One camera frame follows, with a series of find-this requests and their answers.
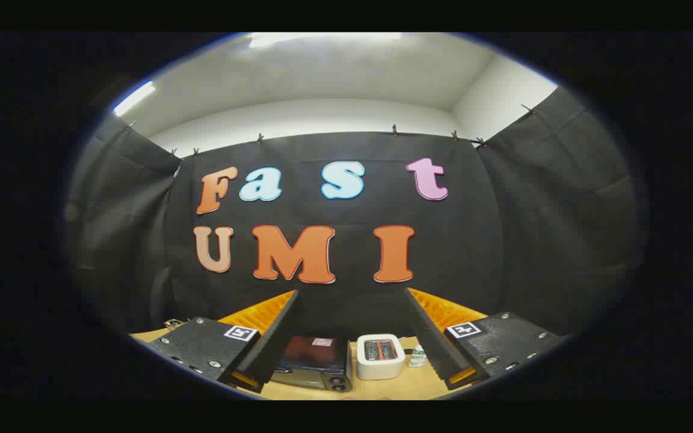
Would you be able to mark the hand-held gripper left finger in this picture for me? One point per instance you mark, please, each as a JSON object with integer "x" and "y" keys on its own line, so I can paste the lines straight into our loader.
{"x": 274, "y": 343}

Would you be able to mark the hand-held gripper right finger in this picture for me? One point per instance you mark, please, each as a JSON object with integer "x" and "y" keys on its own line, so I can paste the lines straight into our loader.
{"x": 431, "y": 343}

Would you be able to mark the black toaster oven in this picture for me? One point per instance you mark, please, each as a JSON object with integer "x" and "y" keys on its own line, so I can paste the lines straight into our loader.
{"x": 316, "y": 356}

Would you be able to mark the white green small bottle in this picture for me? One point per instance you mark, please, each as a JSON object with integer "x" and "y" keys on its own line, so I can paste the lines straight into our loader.
{"x": 417, "y": 358}

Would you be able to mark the black backdrop cloth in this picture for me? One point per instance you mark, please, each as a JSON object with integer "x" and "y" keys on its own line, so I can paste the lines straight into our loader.
{"x": 503, "y": 240}

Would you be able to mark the row of cloth clips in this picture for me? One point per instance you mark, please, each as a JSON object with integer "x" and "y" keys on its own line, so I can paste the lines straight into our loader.
{"x": 394, "y": 129}

